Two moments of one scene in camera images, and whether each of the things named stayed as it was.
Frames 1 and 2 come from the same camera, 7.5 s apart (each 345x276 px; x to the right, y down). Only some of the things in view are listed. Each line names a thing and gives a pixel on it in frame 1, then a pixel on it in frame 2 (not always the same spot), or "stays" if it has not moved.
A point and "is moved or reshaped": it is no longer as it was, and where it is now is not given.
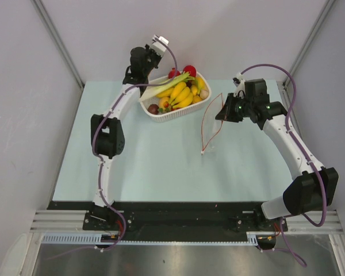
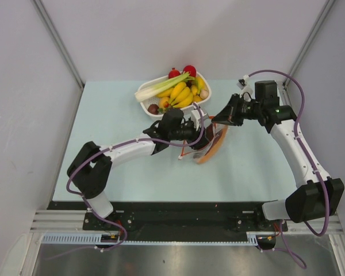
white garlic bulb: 204,94 stays
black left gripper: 148,50 to 203,142
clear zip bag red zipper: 211,126 is moved or reshaped
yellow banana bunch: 180,95 stays
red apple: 190,68 stays
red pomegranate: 172,73 stays
